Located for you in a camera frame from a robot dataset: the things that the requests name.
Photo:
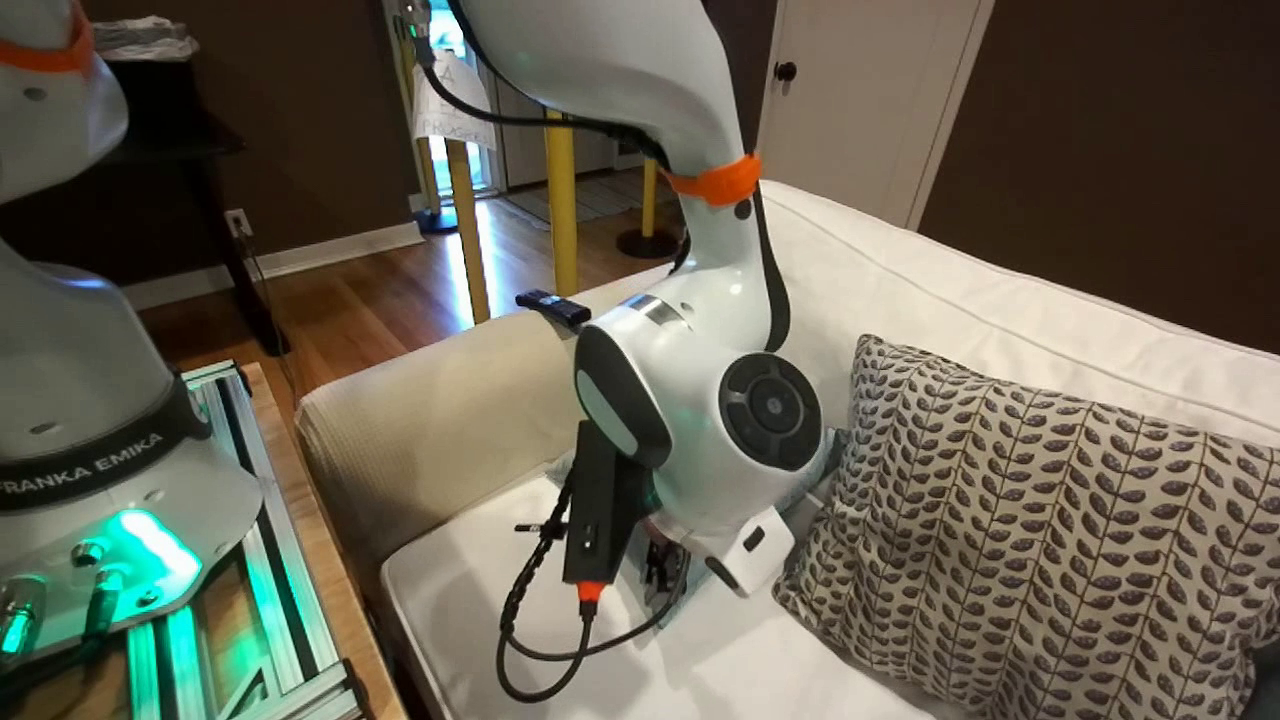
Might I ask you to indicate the brown leaf pattern pillow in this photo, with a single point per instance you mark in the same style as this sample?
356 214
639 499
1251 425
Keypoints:
1026 552

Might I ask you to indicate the yellow post far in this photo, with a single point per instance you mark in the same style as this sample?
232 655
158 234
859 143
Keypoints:
644 240

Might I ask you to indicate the yellow post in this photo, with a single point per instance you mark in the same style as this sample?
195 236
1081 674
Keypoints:
644 240
563 205

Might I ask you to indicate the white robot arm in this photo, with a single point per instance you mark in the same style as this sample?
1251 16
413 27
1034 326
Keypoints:
114 499

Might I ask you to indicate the black remote control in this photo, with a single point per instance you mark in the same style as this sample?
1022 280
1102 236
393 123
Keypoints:
552 307

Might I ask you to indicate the wooden easel stand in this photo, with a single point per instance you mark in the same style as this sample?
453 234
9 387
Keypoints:
445 111

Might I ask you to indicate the dark side table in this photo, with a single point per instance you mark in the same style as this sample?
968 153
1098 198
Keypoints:
153 205

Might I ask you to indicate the yellow post near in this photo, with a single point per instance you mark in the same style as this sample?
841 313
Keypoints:
563 205

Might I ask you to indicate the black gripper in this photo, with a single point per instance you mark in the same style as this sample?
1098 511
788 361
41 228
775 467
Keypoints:
745 560

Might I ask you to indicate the white door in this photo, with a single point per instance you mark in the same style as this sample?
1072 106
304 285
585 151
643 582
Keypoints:
863 99

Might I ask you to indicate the cream fabric sofa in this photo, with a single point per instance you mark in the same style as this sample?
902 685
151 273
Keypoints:
729 381

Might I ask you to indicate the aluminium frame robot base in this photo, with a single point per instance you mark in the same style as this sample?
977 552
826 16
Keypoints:
249 647

